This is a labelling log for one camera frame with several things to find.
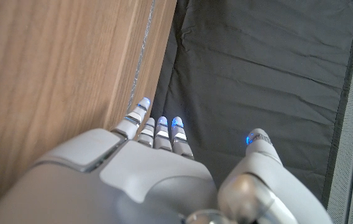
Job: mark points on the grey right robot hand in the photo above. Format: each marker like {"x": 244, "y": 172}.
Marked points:
{"x": 133, "y": 174}

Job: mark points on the grey tape outline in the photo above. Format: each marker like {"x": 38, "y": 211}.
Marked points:
{"x": 140, "y": 59}

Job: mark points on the black backdrop curtain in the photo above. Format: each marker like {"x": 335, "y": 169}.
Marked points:
{"x": 257, "y": 62}

